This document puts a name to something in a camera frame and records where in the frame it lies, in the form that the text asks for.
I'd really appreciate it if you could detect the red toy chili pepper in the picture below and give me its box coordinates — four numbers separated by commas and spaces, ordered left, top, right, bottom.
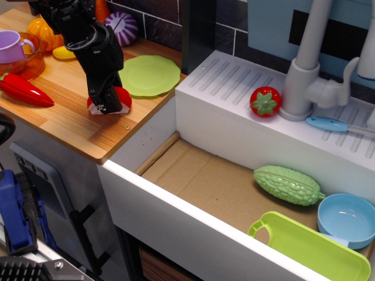
1, 73, 54, 107

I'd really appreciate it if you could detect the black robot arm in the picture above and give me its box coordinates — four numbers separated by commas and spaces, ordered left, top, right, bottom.
29, 1, 125, 114

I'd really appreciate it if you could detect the green toy plate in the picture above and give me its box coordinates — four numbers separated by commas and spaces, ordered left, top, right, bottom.
118, 55, 181, 98

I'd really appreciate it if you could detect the brown cardboard sheet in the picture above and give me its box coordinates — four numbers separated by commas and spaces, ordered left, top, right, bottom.
136, 139, 318, 233

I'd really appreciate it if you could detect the green toy bitter gourd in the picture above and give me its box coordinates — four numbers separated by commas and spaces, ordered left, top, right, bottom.
253, 165, 326, 206

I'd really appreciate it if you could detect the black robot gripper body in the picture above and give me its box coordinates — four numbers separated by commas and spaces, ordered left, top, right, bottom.
71, 25, 124, 94

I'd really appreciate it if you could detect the white toy sink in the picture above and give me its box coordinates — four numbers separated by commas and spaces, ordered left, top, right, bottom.
98, 52, 374, 280

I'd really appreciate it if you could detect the blue clamp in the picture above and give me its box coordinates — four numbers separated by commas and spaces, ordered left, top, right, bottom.
1, 170, 58, 256

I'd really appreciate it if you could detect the red and white toy sushi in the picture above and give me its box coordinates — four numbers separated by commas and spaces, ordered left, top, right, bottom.
87, 86, 132, 115

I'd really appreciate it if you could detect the light blue toy bowl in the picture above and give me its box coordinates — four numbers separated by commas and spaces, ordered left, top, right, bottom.
317, 193, 374, 249

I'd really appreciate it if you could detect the blue handled toy utensil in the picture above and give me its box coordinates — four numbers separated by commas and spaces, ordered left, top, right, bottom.
305, 116, 375, 136

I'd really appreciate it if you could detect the purple toy cup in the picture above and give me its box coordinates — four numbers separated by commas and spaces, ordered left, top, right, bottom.
1, 30, 35, 64

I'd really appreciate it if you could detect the red toy tomato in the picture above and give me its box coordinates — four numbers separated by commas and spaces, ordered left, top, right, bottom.
250, 87, 282, 118

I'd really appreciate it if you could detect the grey toy faucet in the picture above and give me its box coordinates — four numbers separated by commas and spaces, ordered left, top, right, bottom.
279, 1, 360, 121

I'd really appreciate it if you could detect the orange toy pumpkin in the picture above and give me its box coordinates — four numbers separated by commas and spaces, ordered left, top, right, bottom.
26, 18, 64, 52

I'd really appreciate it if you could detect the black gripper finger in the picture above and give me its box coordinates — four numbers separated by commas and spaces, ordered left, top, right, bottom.
88, 86, 122, 114

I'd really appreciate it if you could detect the purple striped toy onion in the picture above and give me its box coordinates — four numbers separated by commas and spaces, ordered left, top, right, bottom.
104, 12, 138, 47

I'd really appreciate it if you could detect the orange toy carrot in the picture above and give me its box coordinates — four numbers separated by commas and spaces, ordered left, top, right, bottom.
95, 0, 111, 23

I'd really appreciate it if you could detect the green toy cutting board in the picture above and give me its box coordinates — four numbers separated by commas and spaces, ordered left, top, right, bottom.
248, 211, 371, 280

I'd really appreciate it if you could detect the orange transparent bowl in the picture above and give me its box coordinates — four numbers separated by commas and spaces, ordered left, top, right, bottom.
1, 32, 47, 81

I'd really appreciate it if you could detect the yellow toy banana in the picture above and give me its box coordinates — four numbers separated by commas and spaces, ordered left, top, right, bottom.
52, 46, 76, 60

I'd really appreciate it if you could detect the black oven door handle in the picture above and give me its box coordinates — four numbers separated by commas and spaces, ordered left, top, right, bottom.
69, 205, 111, 276

